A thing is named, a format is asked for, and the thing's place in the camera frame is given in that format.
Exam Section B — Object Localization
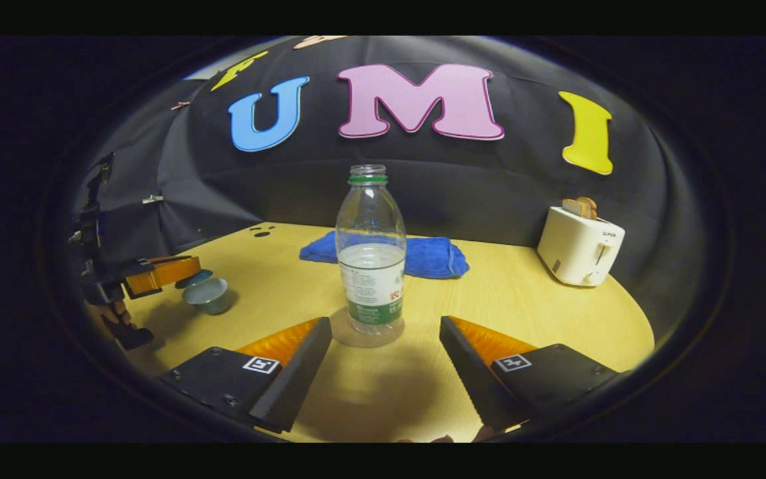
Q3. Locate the black backdrop cloth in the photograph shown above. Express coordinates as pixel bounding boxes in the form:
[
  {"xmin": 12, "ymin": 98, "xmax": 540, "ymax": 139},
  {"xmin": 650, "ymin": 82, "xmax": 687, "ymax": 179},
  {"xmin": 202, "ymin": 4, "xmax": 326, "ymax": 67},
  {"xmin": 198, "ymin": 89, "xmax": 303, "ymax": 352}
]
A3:
[{"xmin": 74, "ymin": 37, "xmax": 709, "ymax": 333}]

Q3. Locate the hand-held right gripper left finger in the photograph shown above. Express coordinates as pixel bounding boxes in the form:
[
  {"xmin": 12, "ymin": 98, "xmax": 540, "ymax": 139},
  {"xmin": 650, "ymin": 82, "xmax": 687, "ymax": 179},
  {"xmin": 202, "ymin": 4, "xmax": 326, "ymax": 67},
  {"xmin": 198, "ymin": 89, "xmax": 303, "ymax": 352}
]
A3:
[{"xmin": 157, "ymin": 317, "xmax": 334, "ymax": 434}]

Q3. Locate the blue teacup lid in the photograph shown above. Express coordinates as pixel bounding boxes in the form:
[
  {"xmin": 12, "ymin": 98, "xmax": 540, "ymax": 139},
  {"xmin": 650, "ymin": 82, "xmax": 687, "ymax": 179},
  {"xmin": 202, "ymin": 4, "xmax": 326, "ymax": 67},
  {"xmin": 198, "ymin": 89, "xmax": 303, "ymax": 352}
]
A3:
[{"xmin": 175, "ymin": 269, "xmax": 214, "ymax": 290}]

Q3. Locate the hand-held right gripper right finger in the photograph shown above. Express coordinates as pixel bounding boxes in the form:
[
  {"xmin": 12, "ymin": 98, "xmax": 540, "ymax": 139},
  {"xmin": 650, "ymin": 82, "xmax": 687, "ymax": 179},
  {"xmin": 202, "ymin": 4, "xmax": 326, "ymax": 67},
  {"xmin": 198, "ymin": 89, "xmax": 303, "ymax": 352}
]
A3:
[{"xmin": 439, "ymin": 315, "xmax": 623, "ymax": 433}]

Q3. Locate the blue towel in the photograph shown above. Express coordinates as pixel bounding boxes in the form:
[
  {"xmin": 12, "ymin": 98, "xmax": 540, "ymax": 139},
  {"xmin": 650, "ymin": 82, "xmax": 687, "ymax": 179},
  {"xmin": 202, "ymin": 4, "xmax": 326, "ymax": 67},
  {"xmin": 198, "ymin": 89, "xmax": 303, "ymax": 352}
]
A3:
[{"xmin": 299, "ymin": 231, "xmax": 470, "ymax": 280}]

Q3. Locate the clear plastic water bottle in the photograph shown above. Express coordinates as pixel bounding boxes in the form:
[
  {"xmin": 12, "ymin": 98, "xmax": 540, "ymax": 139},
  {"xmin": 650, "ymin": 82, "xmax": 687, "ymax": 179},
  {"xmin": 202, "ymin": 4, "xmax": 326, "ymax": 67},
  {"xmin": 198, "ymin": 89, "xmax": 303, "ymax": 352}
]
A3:
[{"xmin": 334, "ymin": 164, "xmax": 408, "ymax": 336}]

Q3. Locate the white toaster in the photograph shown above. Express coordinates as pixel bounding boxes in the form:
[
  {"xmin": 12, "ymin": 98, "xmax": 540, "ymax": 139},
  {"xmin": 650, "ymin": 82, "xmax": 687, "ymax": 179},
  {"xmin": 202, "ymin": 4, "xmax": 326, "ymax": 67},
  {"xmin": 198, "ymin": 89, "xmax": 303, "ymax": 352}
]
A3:
[{"xmin": 537, "ymin": 206, "xmax": 626, "ymax": 287}]

